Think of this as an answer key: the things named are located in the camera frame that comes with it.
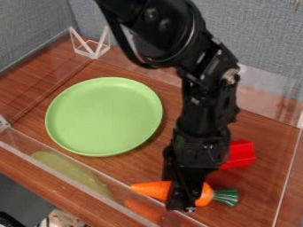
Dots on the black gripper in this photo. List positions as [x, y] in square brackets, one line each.
[192, 157]

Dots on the orange toy carrot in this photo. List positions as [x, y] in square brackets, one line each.
[158, 191]

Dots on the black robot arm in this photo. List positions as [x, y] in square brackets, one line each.
[162, 33]

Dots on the green plastic plate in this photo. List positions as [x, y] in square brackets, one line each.
[105, 116]

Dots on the red toy pepper block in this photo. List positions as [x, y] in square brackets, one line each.
[242, 154]

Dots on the clear acrylic enclosure wall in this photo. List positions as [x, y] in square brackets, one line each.
[92, 186]

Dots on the clear acrylic corner bracket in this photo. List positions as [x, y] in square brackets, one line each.
[89, 48]

